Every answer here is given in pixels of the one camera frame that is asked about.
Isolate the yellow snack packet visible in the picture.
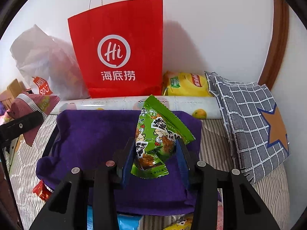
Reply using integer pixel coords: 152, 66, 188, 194
168, 217, 195, 230

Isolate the rolled printed sheet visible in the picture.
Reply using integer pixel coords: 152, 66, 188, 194
51, 96, 222, 120

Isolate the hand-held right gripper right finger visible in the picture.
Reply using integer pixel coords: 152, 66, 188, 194
175, 140, 281, 230

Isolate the brown wooden door frame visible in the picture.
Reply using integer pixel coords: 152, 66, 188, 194
259, 0, 289, 91

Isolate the white plastic bag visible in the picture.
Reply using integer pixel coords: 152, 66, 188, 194
10, 24, 90, 101

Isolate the red snack packet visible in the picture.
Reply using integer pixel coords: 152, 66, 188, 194
32, 180, 54, 202

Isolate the green snack packet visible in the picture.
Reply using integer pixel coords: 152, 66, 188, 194
131, 95, 196, 179

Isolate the blue box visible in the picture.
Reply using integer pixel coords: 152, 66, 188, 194
87, 205, 144, 230

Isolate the small pink snack packet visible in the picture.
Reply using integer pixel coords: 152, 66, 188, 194
217, 189, 224, 230

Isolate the maroon snack packet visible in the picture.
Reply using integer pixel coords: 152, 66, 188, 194
6, 93, 61, 148

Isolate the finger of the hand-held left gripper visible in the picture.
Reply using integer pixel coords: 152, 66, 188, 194
0, 110, 45, 144

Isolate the grey checked bag with star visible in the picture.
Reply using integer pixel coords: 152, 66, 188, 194
205, 71, 290, 185

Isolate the striped quilt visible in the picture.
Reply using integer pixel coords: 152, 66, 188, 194
7, 115, 292, 230

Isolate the red paper bag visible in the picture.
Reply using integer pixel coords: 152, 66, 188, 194
68, 0, 163, 99

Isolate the yellow chips bag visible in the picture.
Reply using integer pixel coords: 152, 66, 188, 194
163, 71, 215, 97

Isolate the wooden furniture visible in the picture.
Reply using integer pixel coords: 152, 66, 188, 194
0, 79, 27, 106

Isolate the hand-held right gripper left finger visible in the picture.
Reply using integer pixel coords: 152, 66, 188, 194
29, 136, 137, 230

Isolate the purple cloth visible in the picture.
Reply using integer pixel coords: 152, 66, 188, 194
36, 110, 203, 216

